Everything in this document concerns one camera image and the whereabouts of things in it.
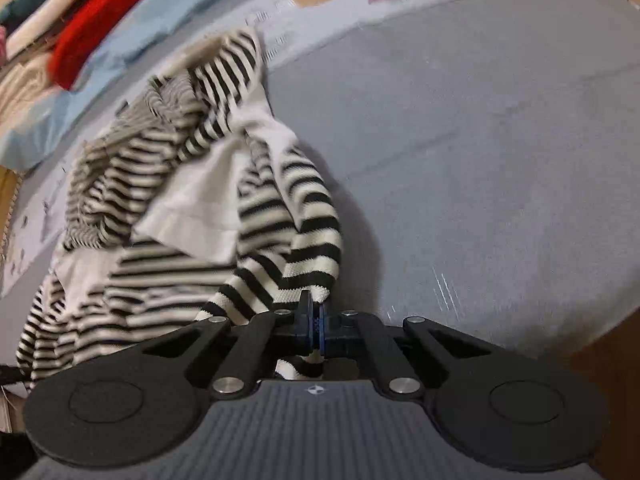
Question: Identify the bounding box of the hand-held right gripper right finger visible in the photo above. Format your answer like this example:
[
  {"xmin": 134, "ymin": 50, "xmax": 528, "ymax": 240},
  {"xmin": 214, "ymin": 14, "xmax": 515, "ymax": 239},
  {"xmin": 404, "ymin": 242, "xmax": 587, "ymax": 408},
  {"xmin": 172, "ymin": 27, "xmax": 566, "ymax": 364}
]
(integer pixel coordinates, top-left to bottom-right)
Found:
[{"xmin": 317, "ymin": 305, "xmax": 493, "ymax": 401}]

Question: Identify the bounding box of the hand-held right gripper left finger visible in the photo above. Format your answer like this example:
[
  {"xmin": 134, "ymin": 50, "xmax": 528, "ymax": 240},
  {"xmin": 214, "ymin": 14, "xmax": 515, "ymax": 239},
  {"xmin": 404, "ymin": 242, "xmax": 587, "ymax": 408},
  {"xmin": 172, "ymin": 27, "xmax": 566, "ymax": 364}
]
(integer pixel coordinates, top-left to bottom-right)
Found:
[{"xmin": 142, "ymin": 291, "xmax": 317, "ymax": 401}]

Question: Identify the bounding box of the black white striped hooded garment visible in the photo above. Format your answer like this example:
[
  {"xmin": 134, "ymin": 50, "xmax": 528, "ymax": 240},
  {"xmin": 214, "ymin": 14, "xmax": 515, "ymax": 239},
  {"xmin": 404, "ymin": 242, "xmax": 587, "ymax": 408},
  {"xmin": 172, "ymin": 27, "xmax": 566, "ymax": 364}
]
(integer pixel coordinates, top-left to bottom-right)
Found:
[{"xmin": 15, "ymin": 27, "xmax": 346, "ymax": 391}]

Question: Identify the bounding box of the deer printed bed cover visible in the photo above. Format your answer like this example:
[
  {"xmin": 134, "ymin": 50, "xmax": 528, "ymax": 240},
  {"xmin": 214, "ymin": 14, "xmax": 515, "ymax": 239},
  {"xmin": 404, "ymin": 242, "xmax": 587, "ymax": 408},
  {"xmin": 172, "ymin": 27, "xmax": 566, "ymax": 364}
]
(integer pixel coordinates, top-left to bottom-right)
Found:
[{"xmin": 0, "ymin": 0, "xmax": 601, "ymax": 301}]

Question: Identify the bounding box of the light blue sheet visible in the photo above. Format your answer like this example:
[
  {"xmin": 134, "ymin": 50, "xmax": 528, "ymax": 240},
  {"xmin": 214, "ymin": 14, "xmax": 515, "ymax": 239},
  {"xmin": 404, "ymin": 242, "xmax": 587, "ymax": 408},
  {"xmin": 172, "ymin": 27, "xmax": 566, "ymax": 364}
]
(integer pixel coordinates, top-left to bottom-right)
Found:
[{"xmin": 0, "ymin": 0, "xmax": 281, "ymax": 171}]

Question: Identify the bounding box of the red quilt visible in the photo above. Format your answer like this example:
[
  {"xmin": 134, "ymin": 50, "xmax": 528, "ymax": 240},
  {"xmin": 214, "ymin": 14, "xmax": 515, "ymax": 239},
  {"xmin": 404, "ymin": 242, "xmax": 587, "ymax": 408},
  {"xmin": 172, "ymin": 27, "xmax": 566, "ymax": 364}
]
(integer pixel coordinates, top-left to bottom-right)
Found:
[{"xmin": 50, "ymin": 0, "xmax": 186, "ymax": 92}]

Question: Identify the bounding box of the cream folded blanket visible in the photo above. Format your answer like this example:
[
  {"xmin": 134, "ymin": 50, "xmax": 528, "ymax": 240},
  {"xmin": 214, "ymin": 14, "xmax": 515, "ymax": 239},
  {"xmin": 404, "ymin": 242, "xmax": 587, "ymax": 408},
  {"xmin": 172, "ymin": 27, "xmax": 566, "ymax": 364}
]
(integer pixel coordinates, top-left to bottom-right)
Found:
[{"xmin": 0, "ymin": 45, "xmax": 66, "ymax": 133}]

